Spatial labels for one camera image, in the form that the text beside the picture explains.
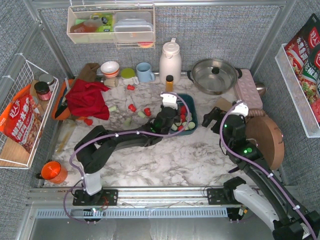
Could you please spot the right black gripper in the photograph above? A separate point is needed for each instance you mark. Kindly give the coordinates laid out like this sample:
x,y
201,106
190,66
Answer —
x,y
216,117

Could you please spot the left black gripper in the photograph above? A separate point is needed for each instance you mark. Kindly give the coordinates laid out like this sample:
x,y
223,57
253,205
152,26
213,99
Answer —
x,y
173,110

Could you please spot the red capsule cluster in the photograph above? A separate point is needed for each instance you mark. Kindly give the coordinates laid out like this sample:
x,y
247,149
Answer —
x,y
183,118
183,110
180,127

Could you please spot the red capsule cluster front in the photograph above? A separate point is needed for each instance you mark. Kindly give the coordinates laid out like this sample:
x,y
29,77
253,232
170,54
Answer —
x,y
180,127

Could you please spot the teal storage basket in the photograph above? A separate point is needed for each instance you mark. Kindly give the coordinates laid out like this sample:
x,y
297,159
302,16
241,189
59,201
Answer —
x,y
192,116

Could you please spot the cork mat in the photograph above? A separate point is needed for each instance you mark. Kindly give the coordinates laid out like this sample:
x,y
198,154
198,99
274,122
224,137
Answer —
x,y
223,104

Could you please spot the green capsule cluster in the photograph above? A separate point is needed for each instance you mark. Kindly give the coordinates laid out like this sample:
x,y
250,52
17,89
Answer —
x,y
191,125

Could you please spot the green capsule mid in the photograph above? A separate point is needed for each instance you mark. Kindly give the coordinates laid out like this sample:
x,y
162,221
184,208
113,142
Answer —
x,y
128,121

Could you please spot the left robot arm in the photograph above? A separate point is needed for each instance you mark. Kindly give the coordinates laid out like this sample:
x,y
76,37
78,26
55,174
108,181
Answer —
x,y
94,150

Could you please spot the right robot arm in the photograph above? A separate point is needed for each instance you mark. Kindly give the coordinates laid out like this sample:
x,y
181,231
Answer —
x,y
277,208

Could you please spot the orange spice bottle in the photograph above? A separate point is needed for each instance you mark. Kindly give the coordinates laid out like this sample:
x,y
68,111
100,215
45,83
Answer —
x,y
169,83

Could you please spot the round wooden board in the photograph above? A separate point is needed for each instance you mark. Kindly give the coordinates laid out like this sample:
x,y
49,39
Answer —
x,y
269,139

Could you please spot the pink egg tray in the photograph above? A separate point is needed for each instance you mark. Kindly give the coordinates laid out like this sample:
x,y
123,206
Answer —
x,y
245,89

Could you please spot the red capsule back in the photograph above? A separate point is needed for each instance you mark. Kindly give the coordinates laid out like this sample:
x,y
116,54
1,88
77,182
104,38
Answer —
x,y
130,87

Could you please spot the blue mug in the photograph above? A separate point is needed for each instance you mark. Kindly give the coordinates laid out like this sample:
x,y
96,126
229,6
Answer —
x,y
144,72

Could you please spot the steel pot with lid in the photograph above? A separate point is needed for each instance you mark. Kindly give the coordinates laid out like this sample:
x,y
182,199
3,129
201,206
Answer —
x,y
214,76

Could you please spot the white thermos jug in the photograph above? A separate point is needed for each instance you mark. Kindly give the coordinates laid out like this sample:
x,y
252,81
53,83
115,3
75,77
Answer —
x,y
170,62

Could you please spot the green capsule by cloth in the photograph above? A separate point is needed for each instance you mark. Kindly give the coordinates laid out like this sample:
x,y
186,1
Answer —
x,y
112,108

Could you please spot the green lid white cup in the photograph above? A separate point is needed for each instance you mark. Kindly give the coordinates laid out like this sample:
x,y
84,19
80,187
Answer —
x,y
129,77

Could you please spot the glass spice jar lying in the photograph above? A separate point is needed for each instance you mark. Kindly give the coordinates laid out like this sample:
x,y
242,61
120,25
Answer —
x,y
111,82

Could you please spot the right white rack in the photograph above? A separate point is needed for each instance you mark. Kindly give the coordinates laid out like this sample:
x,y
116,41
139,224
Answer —
x,y
307,118

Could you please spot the white orange bowl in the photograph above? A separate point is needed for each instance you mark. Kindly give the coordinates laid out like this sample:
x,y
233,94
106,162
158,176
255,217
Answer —
x,y
110,69

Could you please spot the red cloth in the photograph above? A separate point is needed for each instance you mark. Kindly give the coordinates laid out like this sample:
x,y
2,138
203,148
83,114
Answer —
x,y
85,99

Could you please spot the brown cloth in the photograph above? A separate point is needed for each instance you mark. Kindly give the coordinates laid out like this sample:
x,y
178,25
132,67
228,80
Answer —
x,y
89,72

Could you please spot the clear plastic containers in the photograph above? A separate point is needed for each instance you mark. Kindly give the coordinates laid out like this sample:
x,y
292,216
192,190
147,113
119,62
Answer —
x,y
133,26

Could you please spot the red snack bags right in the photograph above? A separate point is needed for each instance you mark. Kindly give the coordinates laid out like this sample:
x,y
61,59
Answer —
x,y
303,52

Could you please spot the orange tray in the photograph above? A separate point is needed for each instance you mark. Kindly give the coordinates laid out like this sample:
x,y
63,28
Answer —
x,y
60,110

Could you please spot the silver lid jar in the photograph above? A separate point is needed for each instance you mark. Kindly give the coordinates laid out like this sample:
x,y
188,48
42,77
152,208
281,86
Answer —
x,y
49,79

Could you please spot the orange cup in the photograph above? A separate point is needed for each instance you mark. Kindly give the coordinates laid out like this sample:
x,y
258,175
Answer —
x,y
54,172

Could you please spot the dark lid jar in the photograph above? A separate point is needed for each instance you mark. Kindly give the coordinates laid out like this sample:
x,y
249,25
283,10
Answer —
x,y
42,90

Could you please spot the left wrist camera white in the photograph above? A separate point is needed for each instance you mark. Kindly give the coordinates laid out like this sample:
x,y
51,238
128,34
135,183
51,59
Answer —
x,y
169,99

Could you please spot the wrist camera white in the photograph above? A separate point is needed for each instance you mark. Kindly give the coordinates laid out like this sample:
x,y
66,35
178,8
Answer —
x,y
169,99
240,108

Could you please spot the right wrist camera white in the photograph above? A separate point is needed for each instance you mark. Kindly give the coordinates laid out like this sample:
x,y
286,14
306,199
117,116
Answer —
x,y
240,108

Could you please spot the wall wire basket top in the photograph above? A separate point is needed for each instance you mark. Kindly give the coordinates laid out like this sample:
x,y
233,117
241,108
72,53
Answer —
x,y
81,29

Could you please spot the left wire basket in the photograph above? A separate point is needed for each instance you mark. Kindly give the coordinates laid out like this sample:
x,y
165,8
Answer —
x,y
12,154

